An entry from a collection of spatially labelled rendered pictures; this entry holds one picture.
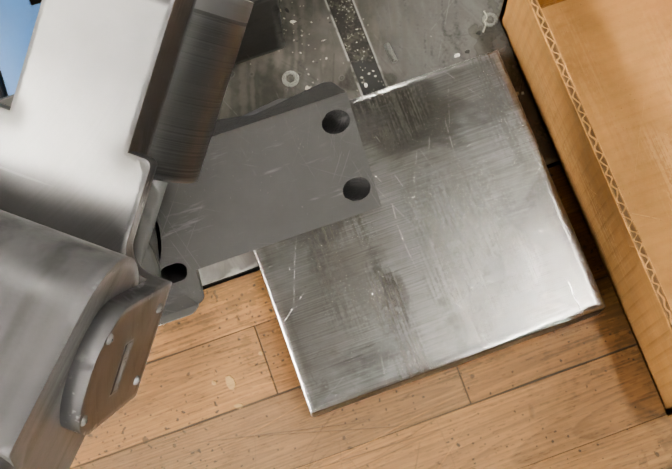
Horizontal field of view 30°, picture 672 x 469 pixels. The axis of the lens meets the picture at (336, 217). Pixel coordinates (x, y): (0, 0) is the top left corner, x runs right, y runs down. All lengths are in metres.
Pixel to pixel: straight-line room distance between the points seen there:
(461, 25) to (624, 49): 0.10
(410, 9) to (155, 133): 0.41
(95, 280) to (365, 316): 0.39
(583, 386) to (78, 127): 0.42
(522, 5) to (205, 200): 0.31
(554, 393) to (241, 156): 0.32
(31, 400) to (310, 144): 0.17
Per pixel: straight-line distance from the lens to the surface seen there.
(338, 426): 0.69
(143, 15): 0.35
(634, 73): 0.75
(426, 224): 0.69
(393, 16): 0.76
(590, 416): 0.71
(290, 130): 0.43
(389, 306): 0.68
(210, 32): 0.37
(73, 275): 0.31
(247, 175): 0.43
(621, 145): 0.74
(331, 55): 0.75
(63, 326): 0.30
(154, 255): 0.38
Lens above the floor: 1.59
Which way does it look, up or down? 75 degrees down
